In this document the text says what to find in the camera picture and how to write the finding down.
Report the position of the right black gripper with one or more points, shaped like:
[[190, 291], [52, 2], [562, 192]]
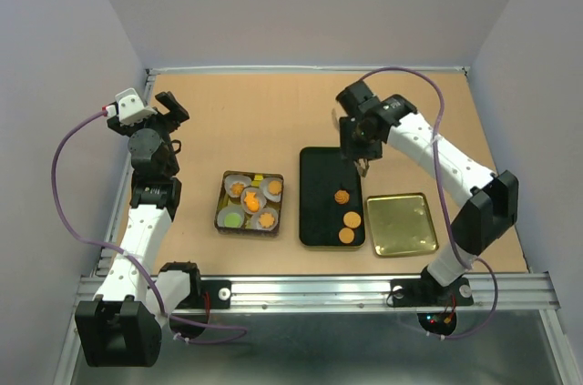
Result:
[[349, 148]]

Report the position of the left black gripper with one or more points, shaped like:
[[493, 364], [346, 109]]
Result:
[[172, 122]]

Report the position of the metal tongs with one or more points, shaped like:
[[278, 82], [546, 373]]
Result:
[[362, 166]]

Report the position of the orange flower cookie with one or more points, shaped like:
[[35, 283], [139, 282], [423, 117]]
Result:
[[266, 220], [275, 187]]

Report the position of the orange swirl cookie top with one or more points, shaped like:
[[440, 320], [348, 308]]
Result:
[[237, 188]]

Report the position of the orange swirl cookie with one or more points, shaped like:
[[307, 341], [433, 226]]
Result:
[[342, 197], [237, 188]]

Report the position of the green round cookie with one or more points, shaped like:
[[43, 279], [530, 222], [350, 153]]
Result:
[[232, 220]]

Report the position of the orange flower cookie bottom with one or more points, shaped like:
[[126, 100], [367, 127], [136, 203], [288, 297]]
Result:
[[266, 220]]

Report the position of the orange fish cookie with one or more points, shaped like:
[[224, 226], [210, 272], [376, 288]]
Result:
[[251, 201]]

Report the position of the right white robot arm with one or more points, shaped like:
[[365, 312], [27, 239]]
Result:
[[487, 201]]

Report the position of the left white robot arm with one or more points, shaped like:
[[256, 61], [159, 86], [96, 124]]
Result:
[[122, 325]]

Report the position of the black tray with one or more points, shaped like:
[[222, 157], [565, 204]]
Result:
[[323, 171]]

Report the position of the orange swirl cookie right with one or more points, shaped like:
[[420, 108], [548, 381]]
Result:
[[342, 197]]

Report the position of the round orange cookie upper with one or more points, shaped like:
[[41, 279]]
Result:
[[352, 219]]

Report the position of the round orange cookie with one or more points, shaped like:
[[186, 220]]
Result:
[[352, 219], [346, 236]]

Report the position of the white paper cup top-left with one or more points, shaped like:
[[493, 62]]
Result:
[[232, 178]]

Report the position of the gold tin lid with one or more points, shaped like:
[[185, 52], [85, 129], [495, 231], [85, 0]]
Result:
[[401, 225]]

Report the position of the round orange cookie lower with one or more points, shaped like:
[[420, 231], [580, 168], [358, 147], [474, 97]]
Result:
[[346, 236]]

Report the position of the white paper cup top-right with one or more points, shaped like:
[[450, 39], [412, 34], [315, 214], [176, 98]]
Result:
[[264, 189]]

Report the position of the gold cookie tin box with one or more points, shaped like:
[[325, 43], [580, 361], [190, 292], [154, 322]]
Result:
[[224, 200]]

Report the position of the white paper cup centre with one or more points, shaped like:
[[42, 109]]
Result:
[[259, 194]]

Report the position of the white paper cup bottom-left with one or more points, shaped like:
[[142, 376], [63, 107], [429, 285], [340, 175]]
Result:
[[233, 208]]

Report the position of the white paper cup bottom-right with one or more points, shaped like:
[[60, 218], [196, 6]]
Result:
[[255, 222]]

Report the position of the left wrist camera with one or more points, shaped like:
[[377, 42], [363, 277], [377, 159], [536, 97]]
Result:
[[131, 107]]

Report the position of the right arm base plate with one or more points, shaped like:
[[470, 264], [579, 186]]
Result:
[[419, 293]]

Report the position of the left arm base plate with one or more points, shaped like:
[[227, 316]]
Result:
[[209, 295]]

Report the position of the aluminium rail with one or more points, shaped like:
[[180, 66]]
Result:
[[372, 293]]

